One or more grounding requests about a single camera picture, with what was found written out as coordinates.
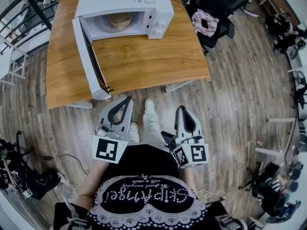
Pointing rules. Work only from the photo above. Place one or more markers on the person's white shoe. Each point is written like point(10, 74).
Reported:
point(133, 128)
point(149, 105)

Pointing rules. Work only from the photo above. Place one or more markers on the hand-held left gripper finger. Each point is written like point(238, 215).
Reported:
point(128, 118)
point(105, 115)

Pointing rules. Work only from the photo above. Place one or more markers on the pink cloth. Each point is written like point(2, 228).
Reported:
point(211, 20)

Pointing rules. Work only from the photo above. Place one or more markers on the person's left forearm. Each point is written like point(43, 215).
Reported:
point(92, 178)

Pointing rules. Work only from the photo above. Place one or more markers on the person's white trousers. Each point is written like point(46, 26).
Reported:
point(151, 128)

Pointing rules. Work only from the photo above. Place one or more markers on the white frame desk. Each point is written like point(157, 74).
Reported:
point(14, 61)

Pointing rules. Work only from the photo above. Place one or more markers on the white microwave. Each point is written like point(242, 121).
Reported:
point(124, 1)

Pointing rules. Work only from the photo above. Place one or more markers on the white desk with monitor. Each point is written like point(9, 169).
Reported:
point(287, 138)

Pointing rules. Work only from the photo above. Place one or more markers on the black tripod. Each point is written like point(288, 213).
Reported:
point(254, 178)

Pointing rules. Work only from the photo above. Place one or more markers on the person's black printed shirt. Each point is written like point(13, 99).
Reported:
point(144, 166)

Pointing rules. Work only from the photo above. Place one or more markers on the pile of black clothes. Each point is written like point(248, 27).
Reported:
point(36, 181)

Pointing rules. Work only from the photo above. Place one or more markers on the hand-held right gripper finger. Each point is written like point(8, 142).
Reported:
point(196, 127)
point(178, 124)

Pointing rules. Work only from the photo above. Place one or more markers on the black metal railing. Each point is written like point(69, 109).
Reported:
point(38, 11)

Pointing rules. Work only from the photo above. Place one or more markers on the round wooden container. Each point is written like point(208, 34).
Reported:
point(119, 21)

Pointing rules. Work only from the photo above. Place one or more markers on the person's right forearm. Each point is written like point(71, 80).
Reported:
point(189, 178)

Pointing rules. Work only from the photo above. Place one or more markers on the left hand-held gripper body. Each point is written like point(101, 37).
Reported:
point(105, 150)

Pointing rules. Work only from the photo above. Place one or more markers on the glass microwave turntable plate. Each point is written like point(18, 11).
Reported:
point(103, 26)

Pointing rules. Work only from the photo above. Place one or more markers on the white table leg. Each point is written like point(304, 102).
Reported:
point(178, 86)
point(79, 105)

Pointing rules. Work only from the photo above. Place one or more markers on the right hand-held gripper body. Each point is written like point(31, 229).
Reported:
point(194, 153)

